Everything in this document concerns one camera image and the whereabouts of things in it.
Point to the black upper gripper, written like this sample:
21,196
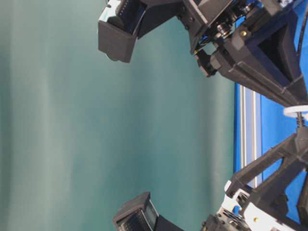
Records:
239,39

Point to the black and white lower gripper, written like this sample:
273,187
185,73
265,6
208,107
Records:
261,212

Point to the blue board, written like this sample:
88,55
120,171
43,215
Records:
275,127

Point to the aluminium extrusion frame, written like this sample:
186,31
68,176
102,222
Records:
250,126

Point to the black upper wrist camera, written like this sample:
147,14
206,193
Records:
120,25

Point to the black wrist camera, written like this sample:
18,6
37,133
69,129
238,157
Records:
120,25
137,214

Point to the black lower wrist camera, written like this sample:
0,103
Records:
137,214

